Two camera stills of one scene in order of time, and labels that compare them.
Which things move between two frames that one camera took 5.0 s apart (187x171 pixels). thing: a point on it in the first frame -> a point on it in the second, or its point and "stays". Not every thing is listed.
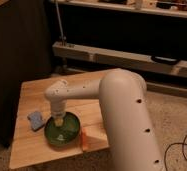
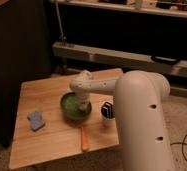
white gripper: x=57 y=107 -> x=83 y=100
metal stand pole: x=62 y=38 stays
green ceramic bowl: x=64 y=135 -> x=70 y=107
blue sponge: x=36 y=119 stays
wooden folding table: x=29 y=144 stays
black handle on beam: x=165 y=60 stays
